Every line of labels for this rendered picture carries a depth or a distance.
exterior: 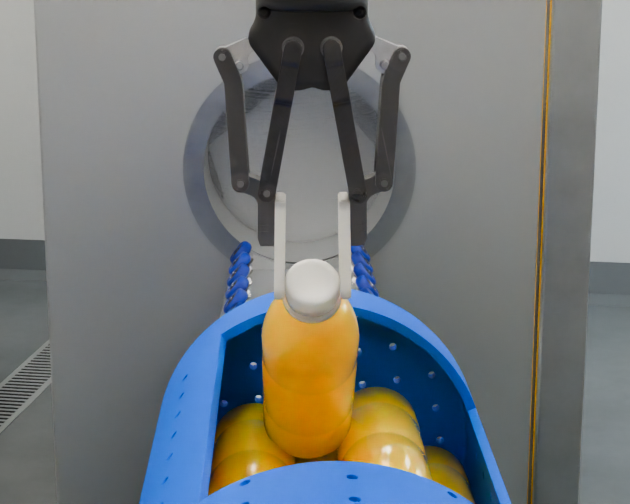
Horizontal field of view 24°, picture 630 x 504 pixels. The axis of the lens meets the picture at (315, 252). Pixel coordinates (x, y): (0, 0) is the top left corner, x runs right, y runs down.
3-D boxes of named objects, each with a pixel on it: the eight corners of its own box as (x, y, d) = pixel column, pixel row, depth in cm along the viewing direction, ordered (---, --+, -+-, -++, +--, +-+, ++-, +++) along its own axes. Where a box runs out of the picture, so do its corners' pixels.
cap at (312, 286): (300, 330, 102) (301, 317, 100) (274, 288, 104) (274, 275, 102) (349, 308, 103) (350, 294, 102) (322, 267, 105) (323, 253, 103)
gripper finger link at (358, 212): (347, 169, 101) (390, 168, 101) (348, 240, 102) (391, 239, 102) (348, 173, 99) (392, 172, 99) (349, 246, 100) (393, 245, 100)
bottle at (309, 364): (289, 471, 116) (291, 355, 101) (249, 402, 119) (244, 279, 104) (366, 434, 118) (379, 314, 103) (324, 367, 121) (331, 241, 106)
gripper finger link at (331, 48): (316, 36, 99) (336, 32, 99) (349, 193, 102) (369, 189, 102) (317, 42, 96) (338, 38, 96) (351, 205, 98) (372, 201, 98)
